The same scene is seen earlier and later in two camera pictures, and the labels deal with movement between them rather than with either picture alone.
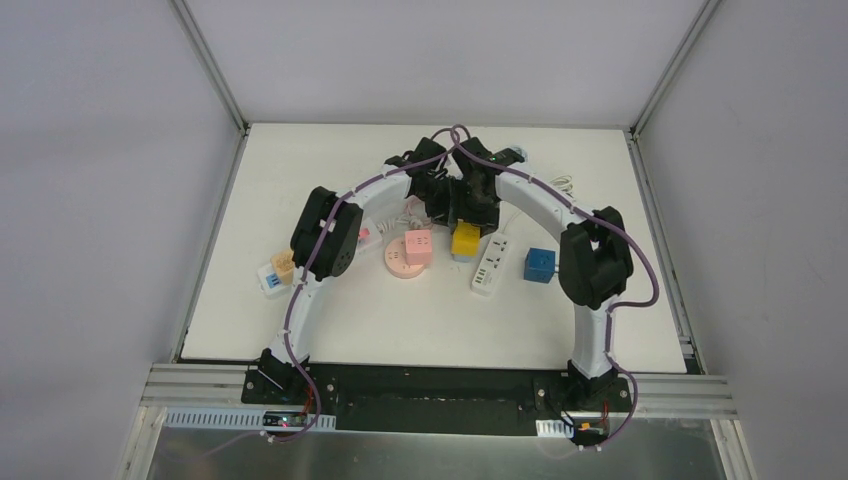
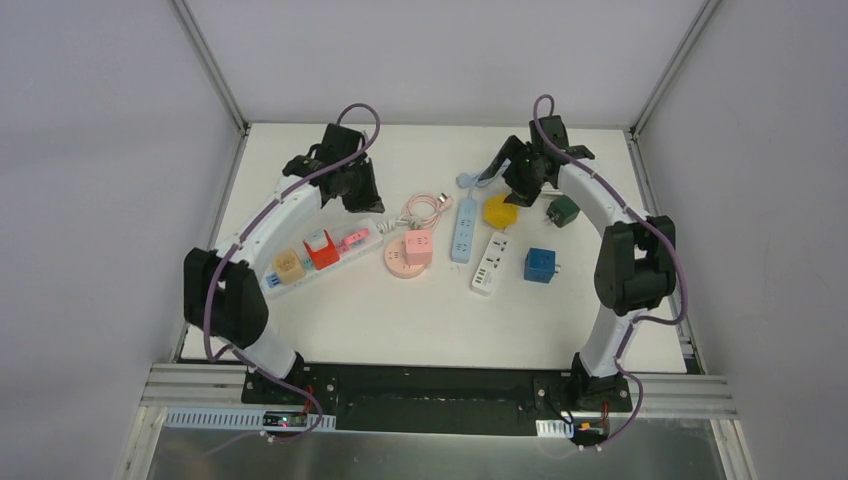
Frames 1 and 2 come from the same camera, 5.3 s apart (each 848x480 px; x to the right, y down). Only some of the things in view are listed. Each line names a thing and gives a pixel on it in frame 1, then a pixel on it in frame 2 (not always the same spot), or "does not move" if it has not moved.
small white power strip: [490, 266] does not move
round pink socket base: [396, 260] does not move
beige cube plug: [283, 265] does not move
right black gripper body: [477, 206] -> [519, 175]
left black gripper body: [436, 196] -> [361, 187]
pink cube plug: [418, 246] does not move
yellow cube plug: [465, 239] -> [498, 213]
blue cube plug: [540, 265] does not move
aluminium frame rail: [207, 385] does not move
